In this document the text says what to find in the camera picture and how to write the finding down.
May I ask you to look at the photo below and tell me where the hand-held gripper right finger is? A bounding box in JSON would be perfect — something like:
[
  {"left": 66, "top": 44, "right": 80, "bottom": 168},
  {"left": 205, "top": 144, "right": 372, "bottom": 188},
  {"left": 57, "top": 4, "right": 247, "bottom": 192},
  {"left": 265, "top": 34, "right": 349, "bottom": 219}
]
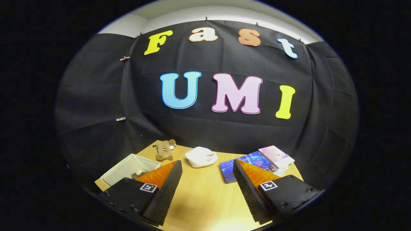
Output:
[{"left": 232, "top": 159, "right": 322, "bottom": 225}]

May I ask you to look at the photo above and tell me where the brown striped plush toy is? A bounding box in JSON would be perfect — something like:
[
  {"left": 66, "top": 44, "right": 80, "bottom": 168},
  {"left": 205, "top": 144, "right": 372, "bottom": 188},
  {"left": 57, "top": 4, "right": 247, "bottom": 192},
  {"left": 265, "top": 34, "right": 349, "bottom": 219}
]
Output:
[{"left": 152, "top": 139, "right": 177, "bottom": 161}]

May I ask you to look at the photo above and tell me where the dark blue book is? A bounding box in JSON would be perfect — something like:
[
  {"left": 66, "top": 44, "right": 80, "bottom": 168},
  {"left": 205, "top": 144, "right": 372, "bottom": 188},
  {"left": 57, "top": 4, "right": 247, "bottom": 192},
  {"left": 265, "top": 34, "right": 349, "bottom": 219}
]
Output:
[{"left": 219, "top": 151, "right": 274, "bottom": 184}]

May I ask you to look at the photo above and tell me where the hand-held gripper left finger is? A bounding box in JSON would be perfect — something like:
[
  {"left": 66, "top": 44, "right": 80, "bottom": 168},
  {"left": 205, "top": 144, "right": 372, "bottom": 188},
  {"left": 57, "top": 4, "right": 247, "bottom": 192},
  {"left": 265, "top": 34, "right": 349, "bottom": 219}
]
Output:
[{"left": 98, "top": 160, "right": 183, "bottom": 226}]

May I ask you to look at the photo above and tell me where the white plush toy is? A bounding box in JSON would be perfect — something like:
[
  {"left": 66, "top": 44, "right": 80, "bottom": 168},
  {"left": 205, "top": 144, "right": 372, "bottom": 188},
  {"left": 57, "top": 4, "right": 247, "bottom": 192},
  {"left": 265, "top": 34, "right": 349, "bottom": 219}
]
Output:
[{"left": 185, "top": 146, "right": 219, "bottom": 168}]

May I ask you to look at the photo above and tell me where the grey fabric storage box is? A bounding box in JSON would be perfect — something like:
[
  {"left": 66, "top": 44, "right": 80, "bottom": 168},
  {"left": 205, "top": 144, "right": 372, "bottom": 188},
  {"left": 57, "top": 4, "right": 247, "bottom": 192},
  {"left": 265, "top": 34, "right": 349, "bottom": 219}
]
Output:
[{"left": 100, "top": 153, "right": 162, "bottom": 187}]

